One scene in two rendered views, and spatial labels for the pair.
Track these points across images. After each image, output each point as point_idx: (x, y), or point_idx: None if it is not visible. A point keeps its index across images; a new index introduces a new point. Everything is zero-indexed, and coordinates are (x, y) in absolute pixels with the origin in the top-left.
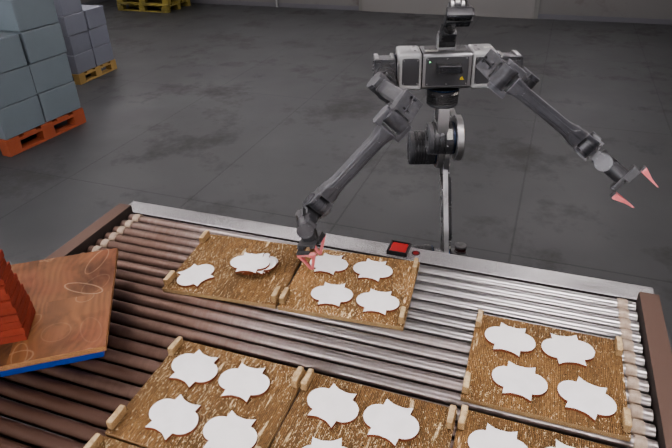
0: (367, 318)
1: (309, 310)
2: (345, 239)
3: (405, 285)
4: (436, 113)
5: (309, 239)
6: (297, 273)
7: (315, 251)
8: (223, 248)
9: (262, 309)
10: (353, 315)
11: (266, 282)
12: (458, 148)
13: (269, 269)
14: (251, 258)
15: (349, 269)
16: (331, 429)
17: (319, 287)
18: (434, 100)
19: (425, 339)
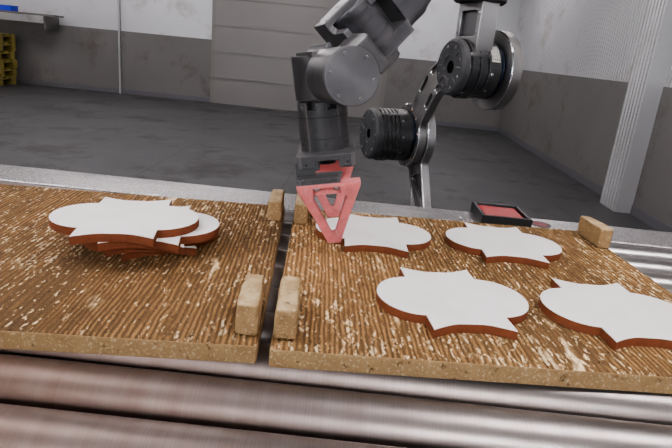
0: (649, 366)
1: (412, 354)
2: (363, 204)
3: (622, 272)
4: (462, 27)
5: (333, 141)
6: (292, 253)
7: None
8: (26, 206)
9: (190, 373)
10: (590, 359)
11: (193, 276)
12: (513, 76)
13: (201, 235)
14: (130, 208)
15: (437, 244)
16: None
17: (395, 280)
18: None
19: None
